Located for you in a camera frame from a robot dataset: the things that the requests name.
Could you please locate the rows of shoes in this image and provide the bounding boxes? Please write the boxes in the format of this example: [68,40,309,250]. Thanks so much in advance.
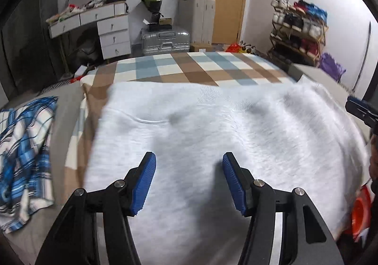
[270,0,328,56]

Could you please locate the black chair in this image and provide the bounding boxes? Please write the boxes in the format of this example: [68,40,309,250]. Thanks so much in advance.
[66,29,102,69]

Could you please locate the colourful plastic bags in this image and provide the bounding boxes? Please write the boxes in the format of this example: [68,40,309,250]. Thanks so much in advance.
[223,42,257,55]

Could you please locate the black wrapped bouquet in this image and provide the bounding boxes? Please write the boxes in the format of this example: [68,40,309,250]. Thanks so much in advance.
[140,0,163,24]

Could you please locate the flat black box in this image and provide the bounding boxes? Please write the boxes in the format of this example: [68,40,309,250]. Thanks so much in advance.
[148,23,172,32]

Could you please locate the wooden door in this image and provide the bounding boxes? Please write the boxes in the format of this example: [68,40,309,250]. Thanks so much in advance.
[193,0,250,46]

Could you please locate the silver suitcase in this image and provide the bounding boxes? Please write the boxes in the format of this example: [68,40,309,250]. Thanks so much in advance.
[141,29,190,56]

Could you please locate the blue plaid shirt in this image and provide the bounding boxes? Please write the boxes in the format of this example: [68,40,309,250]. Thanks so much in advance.
[0,96,60,233]

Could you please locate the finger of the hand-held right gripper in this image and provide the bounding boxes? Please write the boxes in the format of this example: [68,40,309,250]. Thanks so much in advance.
[345,96,378,136]

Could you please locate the purple bag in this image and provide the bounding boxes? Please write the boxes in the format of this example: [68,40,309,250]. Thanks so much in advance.
[319,52,347,81]

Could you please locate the wooden shoe rack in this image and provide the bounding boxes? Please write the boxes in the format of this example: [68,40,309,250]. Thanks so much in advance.
[269,0,329,66]

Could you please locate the thin dark curved pole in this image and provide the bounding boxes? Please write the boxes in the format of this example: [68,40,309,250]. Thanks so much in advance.
[353,21,372,93]

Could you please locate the checkered bed sheet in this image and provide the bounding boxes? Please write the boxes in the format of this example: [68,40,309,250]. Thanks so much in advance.
[65,51,299,171]

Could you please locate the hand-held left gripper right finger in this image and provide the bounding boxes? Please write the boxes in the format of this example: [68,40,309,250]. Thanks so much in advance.
[222,151,344,265]

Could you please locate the flat cardboard box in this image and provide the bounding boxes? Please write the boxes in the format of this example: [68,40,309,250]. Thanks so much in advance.
[190,43,217,53]

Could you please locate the clutter pile on desk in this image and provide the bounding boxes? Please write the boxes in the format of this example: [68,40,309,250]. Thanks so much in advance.
[46,0,113,22]

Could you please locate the light grey sweatshirt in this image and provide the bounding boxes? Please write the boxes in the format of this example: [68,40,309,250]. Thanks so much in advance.
[84,80,369,265]

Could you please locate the white drawer desk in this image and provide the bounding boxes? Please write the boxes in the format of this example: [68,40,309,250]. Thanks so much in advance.
[47,1,132,60]

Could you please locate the orange plastic basin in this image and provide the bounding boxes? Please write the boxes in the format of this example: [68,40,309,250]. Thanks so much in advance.
[350,184,373,243]

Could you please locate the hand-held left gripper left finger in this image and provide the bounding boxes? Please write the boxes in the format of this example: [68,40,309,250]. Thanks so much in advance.
[35,151,157,265]

